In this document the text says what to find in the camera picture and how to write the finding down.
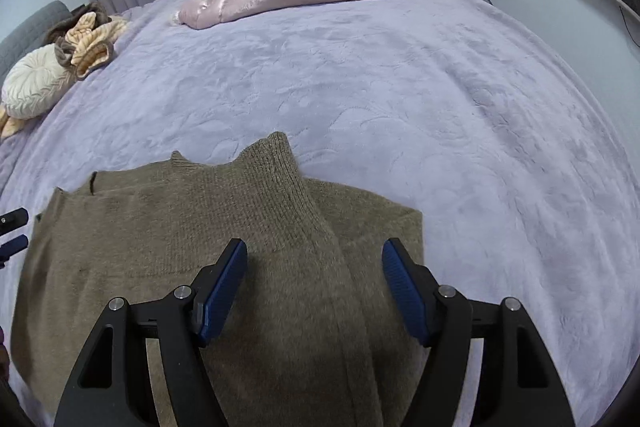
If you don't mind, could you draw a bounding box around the olive brown knit sweater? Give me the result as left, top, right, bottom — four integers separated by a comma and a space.
11, 132, 425, 426

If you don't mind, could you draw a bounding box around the person's left hand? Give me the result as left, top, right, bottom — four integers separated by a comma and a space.
0, 329, 11, 381

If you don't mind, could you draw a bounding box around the round cream pleated pillow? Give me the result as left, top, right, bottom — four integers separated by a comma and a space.
1, 44, 75, 120

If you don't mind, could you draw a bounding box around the grey quilted headboard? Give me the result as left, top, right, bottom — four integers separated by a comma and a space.
0, 0, 70, 81

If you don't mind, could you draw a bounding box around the peach and brown garment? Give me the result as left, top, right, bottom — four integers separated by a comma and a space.
1, 2, 128, 140

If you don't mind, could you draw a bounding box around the lavender plush bed blanket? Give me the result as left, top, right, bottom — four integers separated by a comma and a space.
1, 0, 639, 426

